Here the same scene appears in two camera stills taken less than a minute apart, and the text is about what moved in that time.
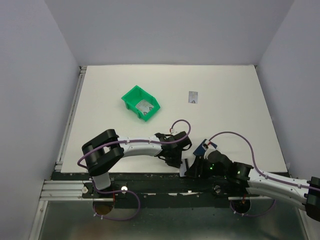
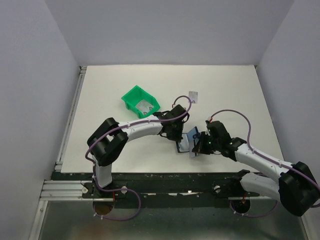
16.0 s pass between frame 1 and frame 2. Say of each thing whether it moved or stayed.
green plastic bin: stayed
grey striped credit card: moved
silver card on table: stayed
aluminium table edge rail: stayed
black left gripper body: moved
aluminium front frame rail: stayed
